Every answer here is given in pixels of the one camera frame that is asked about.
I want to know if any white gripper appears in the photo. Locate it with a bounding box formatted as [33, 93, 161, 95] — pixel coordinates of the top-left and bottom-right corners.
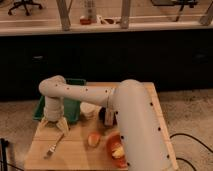
[40, 97, 69, 136]

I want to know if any silver metal fork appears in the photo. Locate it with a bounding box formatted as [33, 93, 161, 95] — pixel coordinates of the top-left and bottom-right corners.
[44, 134, 64, 159]

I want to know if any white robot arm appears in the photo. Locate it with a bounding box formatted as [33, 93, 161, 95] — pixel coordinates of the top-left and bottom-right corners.
[39, 75, 174, 171]

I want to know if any green plastic tray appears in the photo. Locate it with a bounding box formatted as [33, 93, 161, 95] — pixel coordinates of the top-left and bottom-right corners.
[33, 78, 86, 124]

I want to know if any white paper cup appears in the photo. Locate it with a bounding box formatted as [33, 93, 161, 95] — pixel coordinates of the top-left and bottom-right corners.
[80, 102, 96, 118]

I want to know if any red yellow apple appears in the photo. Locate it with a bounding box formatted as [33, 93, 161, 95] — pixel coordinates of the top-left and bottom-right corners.
[88, 132, 101, 147]

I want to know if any black round bowl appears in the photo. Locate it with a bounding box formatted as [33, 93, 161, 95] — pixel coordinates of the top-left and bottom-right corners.
[98, 107, 117, 127]

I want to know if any black stand at left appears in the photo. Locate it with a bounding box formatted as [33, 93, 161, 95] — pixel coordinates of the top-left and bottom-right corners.
[0, 138, 9, 171]

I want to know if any wooden block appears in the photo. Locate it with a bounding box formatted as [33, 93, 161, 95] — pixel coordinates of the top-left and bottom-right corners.
[104, 109, 114, 126]

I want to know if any orange bowl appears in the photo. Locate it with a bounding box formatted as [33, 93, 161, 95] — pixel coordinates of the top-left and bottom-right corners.
[106, 132, 127, 168]

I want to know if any yellow corn cob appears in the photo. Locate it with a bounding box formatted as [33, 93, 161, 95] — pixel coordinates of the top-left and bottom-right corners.
[112, 146, 124, 159]

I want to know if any red bowl on shelf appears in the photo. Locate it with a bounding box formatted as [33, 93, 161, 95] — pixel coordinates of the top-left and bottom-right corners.
[79, 16, 92, 25]

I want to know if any black office chair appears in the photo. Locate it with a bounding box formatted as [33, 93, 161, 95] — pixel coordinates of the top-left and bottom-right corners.
[8, 0, 43, 16]

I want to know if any black floor cable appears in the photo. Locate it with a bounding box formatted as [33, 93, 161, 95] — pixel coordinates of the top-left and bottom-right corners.
[169, 132, 213, 165]

